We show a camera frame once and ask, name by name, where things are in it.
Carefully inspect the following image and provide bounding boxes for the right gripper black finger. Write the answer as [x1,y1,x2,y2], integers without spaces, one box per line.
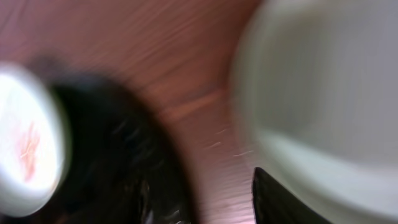
[252,167,330,224]

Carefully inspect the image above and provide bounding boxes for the light blue plate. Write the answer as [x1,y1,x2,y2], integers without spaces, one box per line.
[1,62,72,217]
[232,1,397,223]

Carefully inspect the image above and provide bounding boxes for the round black serving tray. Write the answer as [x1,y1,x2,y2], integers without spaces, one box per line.
[1,75,198,223]

